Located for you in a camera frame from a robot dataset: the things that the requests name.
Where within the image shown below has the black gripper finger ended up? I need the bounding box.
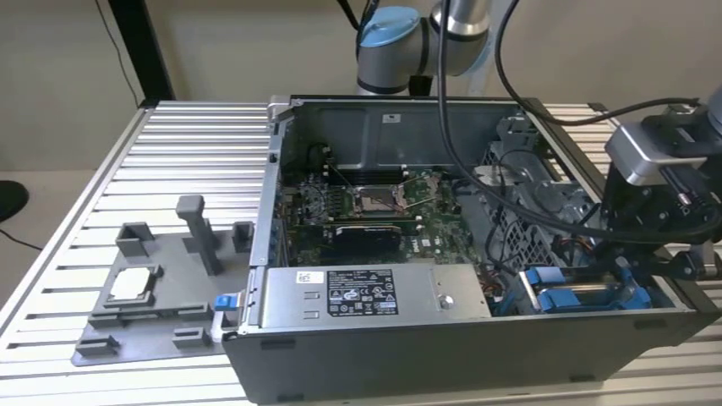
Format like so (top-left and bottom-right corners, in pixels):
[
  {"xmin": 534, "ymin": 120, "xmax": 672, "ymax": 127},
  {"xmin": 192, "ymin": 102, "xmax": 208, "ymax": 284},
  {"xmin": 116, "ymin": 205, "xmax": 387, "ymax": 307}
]
[
  {"xmin": 586, "ymin": 240, "xmax": 642, "ymax": 280},
  {"xmin": 651, "ymin": 249, "xmax": 722, "ymax": 281}
]

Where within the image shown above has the hard disk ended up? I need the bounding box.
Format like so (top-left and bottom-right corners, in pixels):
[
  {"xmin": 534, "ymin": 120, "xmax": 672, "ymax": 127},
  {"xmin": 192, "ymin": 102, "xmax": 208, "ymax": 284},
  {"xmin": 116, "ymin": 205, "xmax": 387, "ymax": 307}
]
[{"xmin": 522, "ymin": 265, "xmax": 656, "ymax": 315}]

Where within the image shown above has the grey metal disk bay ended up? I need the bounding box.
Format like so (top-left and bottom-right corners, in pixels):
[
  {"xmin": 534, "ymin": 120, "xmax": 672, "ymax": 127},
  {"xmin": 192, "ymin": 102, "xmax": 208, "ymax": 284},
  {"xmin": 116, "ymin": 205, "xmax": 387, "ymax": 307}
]
[{"xmin": 515, "ymin": 253, "xmax": 675, "ymax": 316}]

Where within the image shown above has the black RAM slot bank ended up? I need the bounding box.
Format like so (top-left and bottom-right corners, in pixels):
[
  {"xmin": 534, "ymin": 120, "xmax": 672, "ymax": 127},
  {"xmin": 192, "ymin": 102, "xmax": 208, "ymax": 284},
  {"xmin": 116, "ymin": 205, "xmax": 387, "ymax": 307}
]
[{"xmin": 329, "ymin": 162, "xmax": 411, "ymax": 185}]

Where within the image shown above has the grey perforated drive cage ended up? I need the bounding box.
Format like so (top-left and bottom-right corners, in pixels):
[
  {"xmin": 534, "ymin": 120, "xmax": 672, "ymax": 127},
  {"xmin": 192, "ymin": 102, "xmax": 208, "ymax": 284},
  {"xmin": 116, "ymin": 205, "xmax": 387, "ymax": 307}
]
[{"xmin": 456, "ymin": 139, "xmax": 599, "ymax": 272}]

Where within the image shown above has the green motherboard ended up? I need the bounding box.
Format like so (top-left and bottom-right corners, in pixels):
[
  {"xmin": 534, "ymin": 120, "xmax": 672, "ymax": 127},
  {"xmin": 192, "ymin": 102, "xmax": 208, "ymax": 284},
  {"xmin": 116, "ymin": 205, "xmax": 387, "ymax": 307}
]
[{"xmin": 279, "ymin": 168, "xmax": 492, "ymax": 268}]

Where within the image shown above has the silver power supply unit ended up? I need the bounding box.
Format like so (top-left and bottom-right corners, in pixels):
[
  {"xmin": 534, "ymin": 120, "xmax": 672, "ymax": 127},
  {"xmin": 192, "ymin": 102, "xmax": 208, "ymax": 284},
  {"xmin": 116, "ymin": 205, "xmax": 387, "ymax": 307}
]
[{"xmin": 259, "ymin": 264, "xmax": 492, "ymax": 332}]

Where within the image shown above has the CPU socket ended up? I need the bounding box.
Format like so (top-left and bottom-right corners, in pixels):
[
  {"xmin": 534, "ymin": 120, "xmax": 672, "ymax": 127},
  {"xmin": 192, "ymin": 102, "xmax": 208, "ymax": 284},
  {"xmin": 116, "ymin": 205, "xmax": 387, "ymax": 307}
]
[{"xmin": 349, "ymin": 184, "xmax": 408, "ymax": 216}]

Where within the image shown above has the black graphics card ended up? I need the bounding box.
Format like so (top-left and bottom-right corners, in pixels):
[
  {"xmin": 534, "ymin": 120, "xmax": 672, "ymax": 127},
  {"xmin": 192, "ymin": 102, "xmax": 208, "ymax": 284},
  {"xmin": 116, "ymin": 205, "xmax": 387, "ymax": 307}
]
[{"xmin": 319, "ymin": 223, "xmax": 404, "ymax": 263}]

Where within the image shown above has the black open PC case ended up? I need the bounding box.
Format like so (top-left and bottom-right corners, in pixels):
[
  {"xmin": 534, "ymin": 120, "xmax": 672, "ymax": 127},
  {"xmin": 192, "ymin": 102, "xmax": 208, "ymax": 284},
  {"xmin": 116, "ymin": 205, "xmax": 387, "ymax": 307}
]
[{"xmin": 221, "ymin": 94, "xmax": 722, "ymax": 403}]

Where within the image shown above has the grey parts rack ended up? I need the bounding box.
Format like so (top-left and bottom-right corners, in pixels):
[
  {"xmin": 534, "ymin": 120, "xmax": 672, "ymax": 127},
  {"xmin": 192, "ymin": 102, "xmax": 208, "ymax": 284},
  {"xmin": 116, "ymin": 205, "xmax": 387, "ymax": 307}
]
[{"xmin": 69, "ymin": 195, "xmax": 255, "ymax": 368}]

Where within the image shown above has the silver CPU chip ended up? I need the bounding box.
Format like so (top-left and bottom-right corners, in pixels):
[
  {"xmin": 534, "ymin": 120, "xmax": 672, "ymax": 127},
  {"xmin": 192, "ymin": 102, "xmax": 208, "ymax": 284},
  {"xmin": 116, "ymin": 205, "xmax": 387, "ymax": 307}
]
[{"xmin": 108, "ymin": 270, "xmax": 155, "ymax": 302}]

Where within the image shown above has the black round chair base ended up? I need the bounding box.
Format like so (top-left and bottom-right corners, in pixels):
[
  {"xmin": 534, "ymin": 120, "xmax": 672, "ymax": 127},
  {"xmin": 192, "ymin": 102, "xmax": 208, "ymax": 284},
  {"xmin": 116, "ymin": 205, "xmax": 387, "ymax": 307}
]
[{"xmin": 0, "ymin": 179, "xmax": 29, "ymax": 223}]

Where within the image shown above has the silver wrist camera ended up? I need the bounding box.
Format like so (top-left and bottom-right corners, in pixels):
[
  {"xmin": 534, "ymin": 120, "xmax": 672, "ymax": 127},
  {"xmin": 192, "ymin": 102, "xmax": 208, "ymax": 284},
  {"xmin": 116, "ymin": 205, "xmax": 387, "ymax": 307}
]
[{"xmin": 603, "ymin": 121, "xmax": 710, "ymax": 187}]

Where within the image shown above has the long black internal wire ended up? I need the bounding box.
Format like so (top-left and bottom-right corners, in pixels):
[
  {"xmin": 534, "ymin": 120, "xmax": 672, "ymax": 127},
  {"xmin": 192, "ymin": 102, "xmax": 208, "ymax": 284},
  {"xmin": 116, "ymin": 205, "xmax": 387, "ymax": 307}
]
[{"xmin": 484, "ymin": 150, "xmax": 546, "ymax": 272}]

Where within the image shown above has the thick black camera cable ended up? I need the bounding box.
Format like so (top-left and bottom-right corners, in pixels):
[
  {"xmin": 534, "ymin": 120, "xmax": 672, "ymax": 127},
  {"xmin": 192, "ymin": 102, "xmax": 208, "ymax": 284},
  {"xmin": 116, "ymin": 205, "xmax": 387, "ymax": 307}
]
[{"xmin": 492, "ymin": 0, "xmax": 703, "ymax": 126}]

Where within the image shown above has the thick black gripper cable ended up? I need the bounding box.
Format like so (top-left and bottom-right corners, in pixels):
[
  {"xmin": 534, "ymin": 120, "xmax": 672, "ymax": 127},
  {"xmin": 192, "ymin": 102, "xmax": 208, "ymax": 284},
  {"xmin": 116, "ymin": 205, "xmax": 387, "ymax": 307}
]
[{"xmin": 434, "ymin": 0, "xmax": 722, "ymax": 246}]

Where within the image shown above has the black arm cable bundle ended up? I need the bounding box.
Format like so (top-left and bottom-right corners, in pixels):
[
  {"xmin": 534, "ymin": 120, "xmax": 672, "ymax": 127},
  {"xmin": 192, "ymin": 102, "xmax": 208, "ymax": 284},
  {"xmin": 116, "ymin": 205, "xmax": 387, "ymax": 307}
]
[{"xmin": 336, "ymin": 0, "xmax": 375, "ymax": 31}]

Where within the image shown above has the black upright post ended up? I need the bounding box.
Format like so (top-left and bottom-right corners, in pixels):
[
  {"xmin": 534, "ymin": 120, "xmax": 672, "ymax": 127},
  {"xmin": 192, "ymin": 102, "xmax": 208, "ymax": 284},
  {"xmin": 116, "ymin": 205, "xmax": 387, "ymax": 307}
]
[{"xmin": 105, "ymin": 0, "xmax": 177, "ymax": 107}]

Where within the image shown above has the thin black wall cable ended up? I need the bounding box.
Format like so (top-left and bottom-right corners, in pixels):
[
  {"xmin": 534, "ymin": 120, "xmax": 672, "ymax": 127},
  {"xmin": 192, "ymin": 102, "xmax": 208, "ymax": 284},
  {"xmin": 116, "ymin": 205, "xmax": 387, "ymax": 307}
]
[{"xmin": 92, "ymin": 0, "xmax": 143, "ymax": 107}]

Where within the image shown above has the black floor cable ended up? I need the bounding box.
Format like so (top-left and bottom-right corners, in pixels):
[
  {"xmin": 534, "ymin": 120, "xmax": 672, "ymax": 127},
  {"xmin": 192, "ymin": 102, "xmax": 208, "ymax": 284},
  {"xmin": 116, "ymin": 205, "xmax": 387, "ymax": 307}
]
[{"xmin": 0, "ymin": 228, "xmax": 44, "ymax": 251}]

